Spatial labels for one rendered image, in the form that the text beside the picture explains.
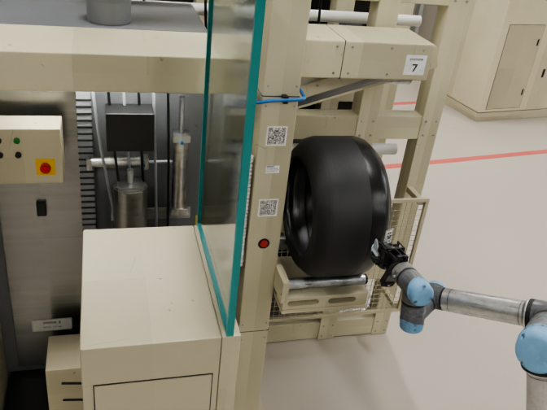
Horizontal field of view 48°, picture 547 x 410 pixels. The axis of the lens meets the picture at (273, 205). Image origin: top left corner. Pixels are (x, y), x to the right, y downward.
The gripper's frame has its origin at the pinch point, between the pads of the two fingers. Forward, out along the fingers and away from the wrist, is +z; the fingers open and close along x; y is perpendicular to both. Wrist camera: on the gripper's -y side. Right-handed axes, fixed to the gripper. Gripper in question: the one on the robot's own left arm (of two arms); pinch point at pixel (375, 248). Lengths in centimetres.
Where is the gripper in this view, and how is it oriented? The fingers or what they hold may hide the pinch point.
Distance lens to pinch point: 218.5
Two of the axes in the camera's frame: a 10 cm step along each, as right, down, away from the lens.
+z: -2.5, -4.0, 8.8
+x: -9.6, 0.3, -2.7
